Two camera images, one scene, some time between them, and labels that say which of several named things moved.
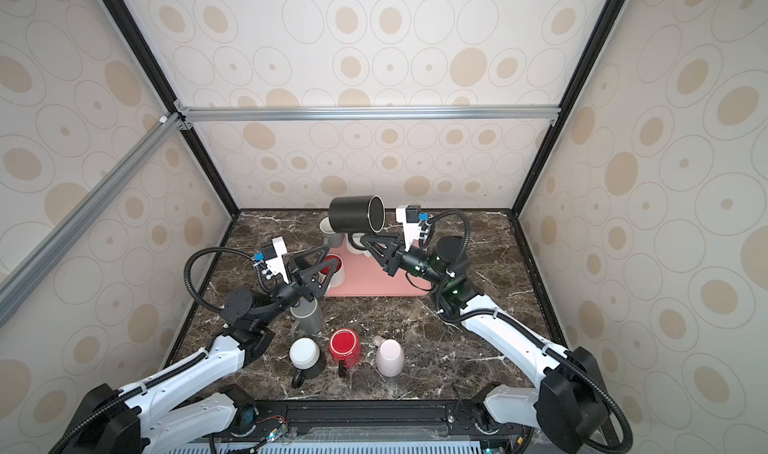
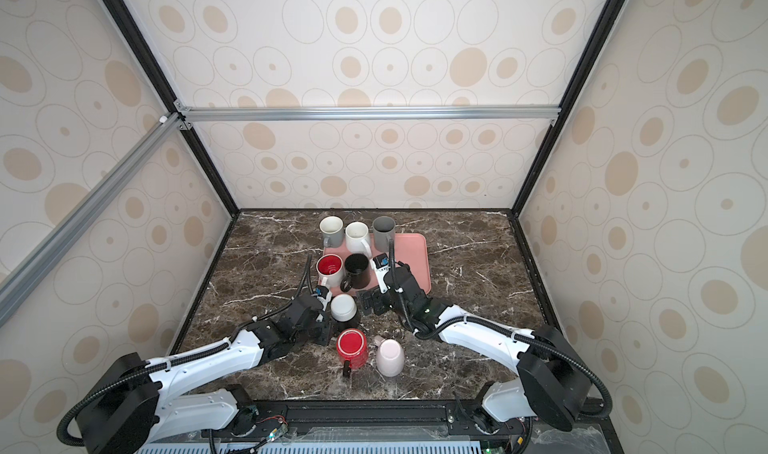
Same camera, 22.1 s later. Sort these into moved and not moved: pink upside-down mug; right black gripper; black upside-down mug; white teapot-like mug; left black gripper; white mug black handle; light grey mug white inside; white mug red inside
Moved: right black gripper; black upside-down mug; white mug black handle; left black gripper
Not moved: pink upside-down mug; white teapot-like mug; white mug red inside; light grey mug white inside
